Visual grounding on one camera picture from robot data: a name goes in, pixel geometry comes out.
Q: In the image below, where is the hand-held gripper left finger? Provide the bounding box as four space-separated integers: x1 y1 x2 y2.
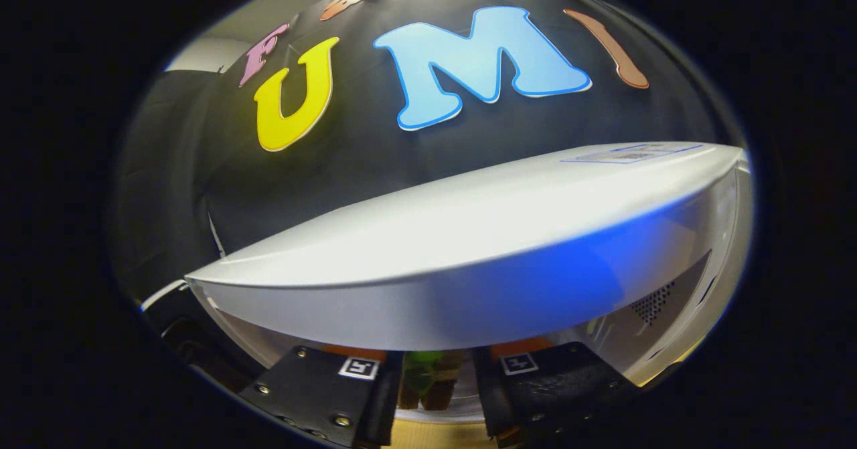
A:
238 343 404 449

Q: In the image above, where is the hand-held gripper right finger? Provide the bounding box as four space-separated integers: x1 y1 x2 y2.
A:
472 339 640 448

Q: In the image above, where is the brown bread lettuce sandwich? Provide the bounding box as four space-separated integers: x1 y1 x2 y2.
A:
398 350 466 412

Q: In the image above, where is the white microwave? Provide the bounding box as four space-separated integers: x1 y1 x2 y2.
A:
141 143 754 423

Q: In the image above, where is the black backdrop cloth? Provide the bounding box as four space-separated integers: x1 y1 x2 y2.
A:
110 0 737 302

